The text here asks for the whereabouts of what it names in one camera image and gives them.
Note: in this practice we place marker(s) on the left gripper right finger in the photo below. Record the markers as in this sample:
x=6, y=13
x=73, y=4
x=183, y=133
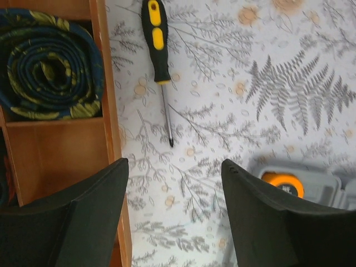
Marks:
x=271, y=227

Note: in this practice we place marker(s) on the grey plastic tool case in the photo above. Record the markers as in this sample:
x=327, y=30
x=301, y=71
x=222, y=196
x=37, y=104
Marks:
x=320, y=187

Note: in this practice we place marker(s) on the orange tape measure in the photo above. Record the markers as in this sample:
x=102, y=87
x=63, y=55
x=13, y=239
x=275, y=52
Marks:
x=286, y=182

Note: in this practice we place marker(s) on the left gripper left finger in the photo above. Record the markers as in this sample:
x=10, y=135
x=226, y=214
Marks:
x=73, y=227

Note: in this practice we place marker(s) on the orange wooden divided tray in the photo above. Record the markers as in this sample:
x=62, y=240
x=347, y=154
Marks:
x=48, y=156

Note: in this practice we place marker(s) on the yellow black screwdriver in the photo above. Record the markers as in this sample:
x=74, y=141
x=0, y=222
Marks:
x=155, y=28

